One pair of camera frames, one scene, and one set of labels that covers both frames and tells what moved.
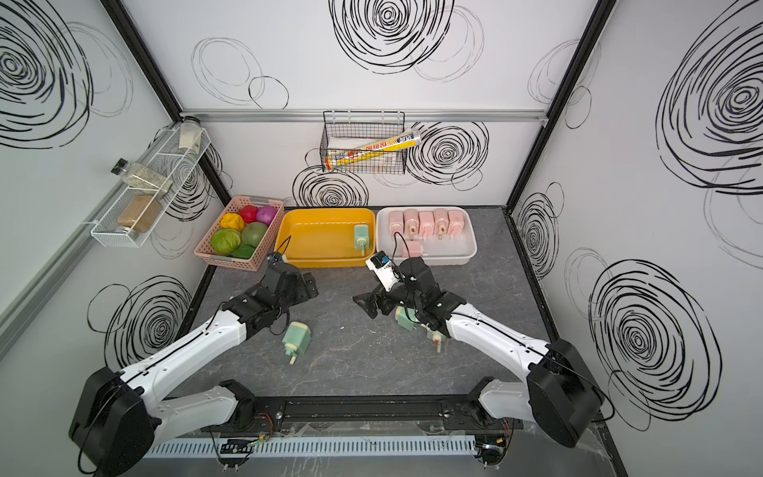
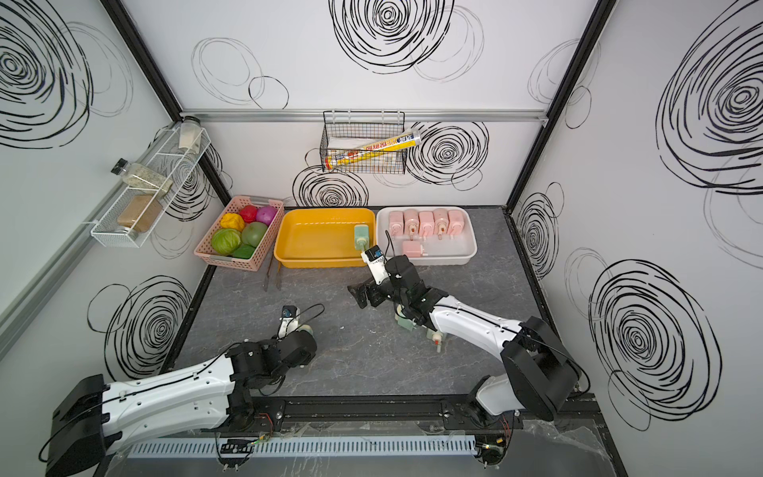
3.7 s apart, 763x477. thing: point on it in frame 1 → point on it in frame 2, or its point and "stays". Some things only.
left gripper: x=303 y=293 → x=309 y=359
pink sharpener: x=441 y=222 stays
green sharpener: x=362 y=238 stays
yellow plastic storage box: x=324 y=238 stays
